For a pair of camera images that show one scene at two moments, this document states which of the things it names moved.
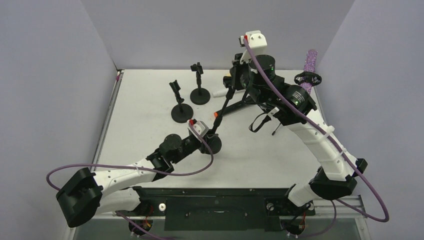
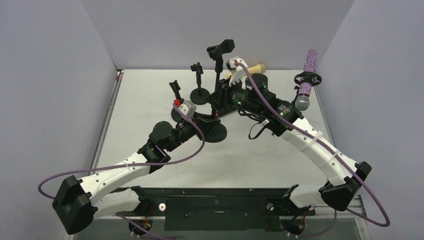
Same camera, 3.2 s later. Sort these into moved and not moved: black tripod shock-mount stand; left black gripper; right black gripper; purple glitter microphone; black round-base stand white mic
Moved: left black gripper; right black gripper
Not moved: black round-base stand white mic; purple glitter microphone; black tripod shock-mount stand
